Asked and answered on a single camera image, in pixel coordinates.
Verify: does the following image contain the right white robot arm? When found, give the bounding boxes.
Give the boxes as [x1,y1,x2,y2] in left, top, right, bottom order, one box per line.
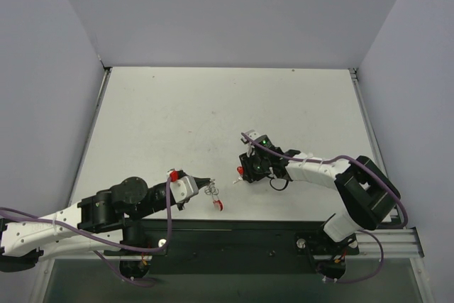
[238,131,408,243]

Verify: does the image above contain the red handled keyring holder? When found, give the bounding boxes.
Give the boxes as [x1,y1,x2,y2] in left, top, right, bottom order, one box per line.
[204,182,224,211]

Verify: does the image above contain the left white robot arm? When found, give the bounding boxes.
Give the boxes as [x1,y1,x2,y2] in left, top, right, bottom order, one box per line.
[1,170,214,272]

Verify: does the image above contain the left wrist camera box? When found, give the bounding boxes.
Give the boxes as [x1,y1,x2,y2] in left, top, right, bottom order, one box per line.
[170,175,199,204]

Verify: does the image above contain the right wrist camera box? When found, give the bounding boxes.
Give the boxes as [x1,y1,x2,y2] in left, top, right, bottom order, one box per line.
[245,130,261,140]

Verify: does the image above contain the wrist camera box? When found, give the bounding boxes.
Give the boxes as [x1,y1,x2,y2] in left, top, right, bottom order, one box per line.
[245,130,261,140]
[170,175,199,204]

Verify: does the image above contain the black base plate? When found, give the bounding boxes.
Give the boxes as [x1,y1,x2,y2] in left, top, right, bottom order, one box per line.
[104,220,359,275]

